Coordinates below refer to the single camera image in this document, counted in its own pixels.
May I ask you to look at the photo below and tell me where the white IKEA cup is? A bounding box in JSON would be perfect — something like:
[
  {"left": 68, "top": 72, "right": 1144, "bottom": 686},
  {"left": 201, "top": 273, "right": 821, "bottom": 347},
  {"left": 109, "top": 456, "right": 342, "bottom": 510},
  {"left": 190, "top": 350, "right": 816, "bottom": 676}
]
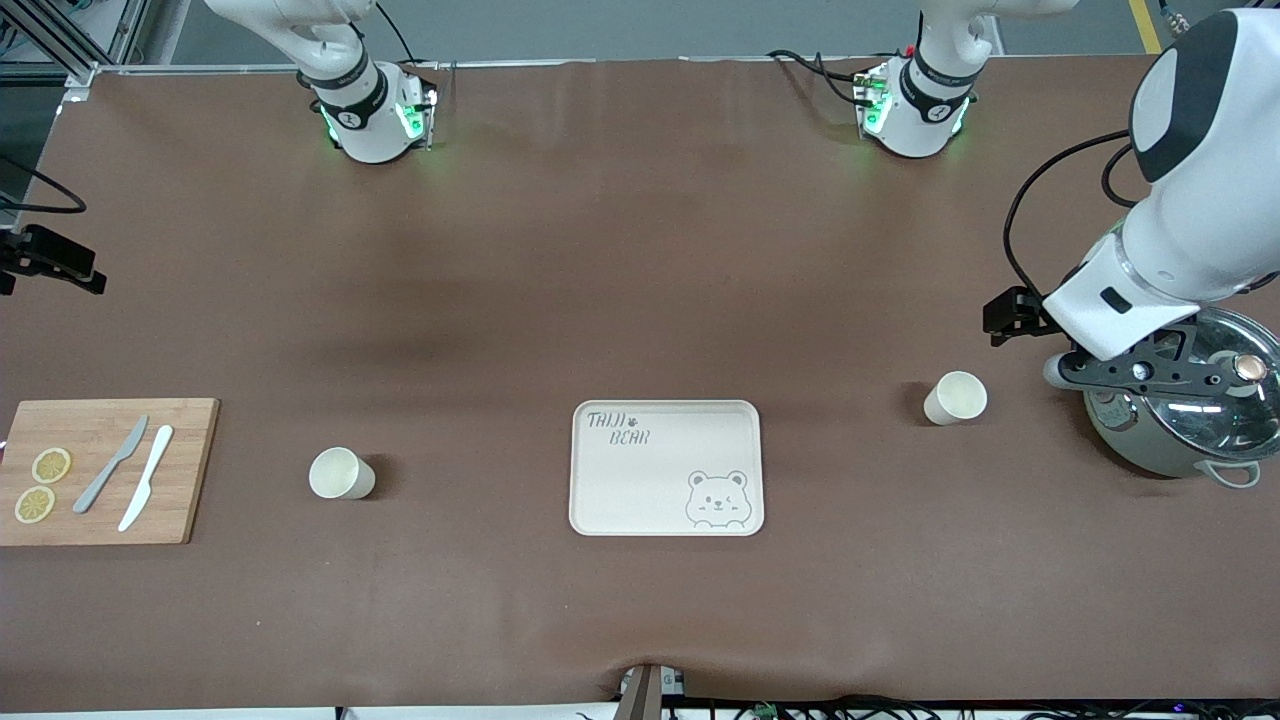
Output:
[
  {"left": 308, "top": 446, "right": 377, "bottom": 501},
  {"left": 923, "top": 371, "right": 989, "bottom": 427}
]

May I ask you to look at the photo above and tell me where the cream bear print tray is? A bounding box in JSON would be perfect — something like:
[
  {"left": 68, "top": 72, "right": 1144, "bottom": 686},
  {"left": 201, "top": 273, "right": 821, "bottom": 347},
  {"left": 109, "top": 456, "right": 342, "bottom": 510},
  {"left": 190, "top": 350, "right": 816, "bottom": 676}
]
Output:
[{"left": 568, "top": 399, "right": 766, "bottom": 538}]

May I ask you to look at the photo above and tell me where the grey-green cooking pot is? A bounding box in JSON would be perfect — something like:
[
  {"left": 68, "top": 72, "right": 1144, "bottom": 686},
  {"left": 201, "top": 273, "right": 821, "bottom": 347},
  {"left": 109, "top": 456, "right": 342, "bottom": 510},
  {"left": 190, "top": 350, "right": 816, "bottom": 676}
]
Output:
[{"left": 1083, "top": 308, "right": 1280, "bottom": 489}]

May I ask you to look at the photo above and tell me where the grey plastic knife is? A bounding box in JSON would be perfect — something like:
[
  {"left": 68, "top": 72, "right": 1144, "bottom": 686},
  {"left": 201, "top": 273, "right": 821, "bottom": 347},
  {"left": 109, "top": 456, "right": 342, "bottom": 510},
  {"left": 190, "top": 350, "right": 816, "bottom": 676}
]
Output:
[{"left": 72, "top": 415, "right": 150, "bottom": 515}]

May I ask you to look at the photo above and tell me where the white plastic knife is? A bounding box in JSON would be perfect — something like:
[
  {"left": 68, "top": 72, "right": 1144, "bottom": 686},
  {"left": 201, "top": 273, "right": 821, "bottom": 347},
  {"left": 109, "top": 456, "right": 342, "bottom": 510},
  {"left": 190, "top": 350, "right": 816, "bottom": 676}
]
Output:
[{"left": 117, "top": 424, "right": 175, "bottom": 533}]

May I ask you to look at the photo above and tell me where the bamboo cutting board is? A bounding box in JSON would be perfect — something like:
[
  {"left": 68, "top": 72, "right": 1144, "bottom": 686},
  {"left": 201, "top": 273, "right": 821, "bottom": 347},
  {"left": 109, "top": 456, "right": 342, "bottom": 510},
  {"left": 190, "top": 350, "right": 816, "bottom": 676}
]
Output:
[{"left": 0, "top": 397, "right": 221, "bottom": 547}]

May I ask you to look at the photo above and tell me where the glass pot lid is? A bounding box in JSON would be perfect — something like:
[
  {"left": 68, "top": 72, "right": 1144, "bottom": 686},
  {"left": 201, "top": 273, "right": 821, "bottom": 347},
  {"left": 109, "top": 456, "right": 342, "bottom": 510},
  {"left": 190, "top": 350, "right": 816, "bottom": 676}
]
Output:
[{"left": 1133, "top": 306, "right": 1280, "bottom": 461}]

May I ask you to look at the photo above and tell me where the brown table cover mat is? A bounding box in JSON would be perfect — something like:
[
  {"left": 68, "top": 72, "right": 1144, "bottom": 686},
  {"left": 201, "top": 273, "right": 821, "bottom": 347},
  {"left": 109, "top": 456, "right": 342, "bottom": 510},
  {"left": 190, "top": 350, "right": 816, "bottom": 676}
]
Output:
[{"left": 0, "top": 55, "right": 1280, "bottom": 713}]

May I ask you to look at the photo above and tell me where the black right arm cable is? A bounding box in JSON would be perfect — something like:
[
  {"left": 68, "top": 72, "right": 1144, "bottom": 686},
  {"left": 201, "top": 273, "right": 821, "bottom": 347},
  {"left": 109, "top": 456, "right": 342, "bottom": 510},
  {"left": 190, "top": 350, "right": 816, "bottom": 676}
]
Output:
[{"left": 0, "top": 155, "right": 88, "bottom": 217}]

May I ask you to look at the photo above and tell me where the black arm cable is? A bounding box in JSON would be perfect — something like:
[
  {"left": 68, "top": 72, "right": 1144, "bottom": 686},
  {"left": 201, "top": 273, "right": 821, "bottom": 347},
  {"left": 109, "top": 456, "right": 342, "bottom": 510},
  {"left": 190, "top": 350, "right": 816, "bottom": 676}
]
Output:
[
  {"left": 1003, "top": 128, "right": 1143, "bottom": 301},
  {"left": 0, "top": 155, "right": 88, "bottom": 217}
]

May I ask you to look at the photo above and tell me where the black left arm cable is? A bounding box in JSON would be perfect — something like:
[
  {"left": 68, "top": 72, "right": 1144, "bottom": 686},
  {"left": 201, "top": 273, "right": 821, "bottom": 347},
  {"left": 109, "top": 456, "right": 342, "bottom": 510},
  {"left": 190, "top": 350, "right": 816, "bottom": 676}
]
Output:
[{"left": 1003, "top": 128, "right": 1143, "bottom": 301}]

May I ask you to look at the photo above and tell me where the black left camera mount bracket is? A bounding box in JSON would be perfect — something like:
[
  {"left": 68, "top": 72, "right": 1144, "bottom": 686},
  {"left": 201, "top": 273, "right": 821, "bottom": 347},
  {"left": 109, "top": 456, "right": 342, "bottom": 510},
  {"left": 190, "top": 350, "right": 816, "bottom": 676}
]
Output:
[{"left": 1058, "top": 325, "right": 1253, "bottom": 403}]

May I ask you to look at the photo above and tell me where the aluminium frame profile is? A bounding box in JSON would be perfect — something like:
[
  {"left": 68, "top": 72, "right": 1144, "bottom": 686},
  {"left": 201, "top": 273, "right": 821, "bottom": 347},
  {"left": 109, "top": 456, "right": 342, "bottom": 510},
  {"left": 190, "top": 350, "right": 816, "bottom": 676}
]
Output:
[{"left": 0, "top": 0, "right": 151, "bottom": 91}]

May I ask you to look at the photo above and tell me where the black base cable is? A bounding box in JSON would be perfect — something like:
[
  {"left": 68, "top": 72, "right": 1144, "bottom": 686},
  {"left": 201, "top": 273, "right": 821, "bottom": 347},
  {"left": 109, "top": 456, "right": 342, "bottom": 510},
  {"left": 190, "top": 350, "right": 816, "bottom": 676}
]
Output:
[
  {"left": 375, "top": 0, "right": 421, "bottom": 66},
  {"left": 768, "top": 48, "right": 881, "bottom": 109}
]

